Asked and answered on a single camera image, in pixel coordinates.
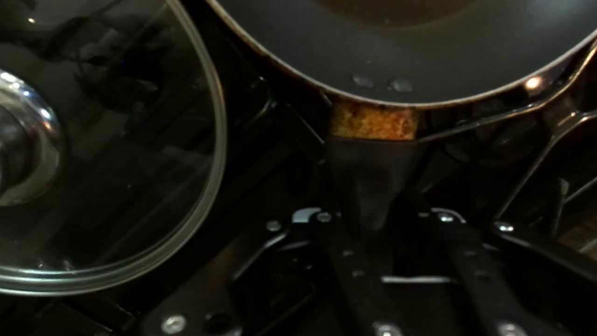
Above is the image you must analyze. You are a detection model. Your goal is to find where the black gas stove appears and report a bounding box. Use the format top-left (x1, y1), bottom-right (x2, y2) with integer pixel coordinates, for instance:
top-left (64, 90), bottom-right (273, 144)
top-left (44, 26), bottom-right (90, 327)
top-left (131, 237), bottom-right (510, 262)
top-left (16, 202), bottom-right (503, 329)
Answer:
top-left (0, 0), bottom-right (597, 336)

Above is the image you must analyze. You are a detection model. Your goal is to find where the glass lid with steel knob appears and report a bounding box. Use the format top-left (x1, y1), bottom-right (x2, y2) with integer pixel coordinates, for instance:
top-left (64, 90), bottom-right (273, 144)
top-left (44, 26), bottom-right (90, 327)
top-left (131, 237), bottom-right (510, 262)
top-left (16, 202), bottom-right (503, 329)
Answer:
top-left (0, 0), bottom-right (230, 299)

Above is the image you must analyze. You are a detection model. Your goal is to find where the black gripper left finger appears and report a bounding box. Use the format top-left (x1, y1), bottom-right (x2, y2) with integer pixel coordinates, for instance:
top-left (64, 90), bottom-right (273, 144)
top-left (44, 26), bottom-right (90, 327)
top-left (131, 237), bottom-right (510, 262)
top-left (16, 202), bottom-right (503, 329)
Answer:
top-left (139, 208), bottom-right (404, 336)

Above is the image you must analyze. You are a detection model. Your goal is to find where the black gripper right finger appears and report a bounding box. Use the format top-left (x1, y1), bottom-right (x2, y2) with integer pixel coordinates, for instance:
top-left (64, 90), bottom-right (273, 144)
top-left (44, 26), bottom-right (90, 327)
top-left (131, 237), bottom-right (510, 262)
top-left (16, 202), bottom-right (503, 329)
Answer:
top-left (419, 208), bottom-right (597, 336)

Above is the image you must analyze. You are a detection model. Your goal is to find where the dark frying pan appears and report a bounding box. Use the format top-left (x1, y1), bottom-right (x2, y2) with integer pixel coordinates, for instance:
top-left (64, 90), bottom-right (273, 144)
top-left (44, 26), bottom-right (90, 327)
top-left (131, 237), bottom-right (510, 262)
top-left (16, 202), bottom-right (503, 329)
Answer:
top-left (204, 0), bottom-right (597, 236)

